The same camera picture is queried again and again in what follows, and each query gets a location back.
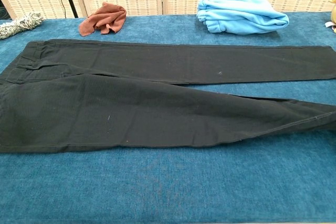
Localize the light blue fleece garment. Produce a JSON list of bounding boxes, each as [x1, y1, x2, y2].
[[196, 0, 290, 35]]

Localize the yellow plush toy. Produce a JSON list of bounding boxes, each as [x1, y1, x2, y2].
[[324, 0, 336, 34]]

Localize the blue carpet table cover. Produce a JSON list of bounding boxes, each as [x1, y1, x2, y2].
[[0, 11, 336, 224]]

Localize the rust brown cloth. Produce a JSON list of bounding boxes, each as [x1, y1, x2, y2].
[[79, 2, 127, 37]]

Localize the black trousers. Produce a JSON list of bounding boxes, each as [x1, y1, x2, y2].
[[0, 39, 336, 155]]

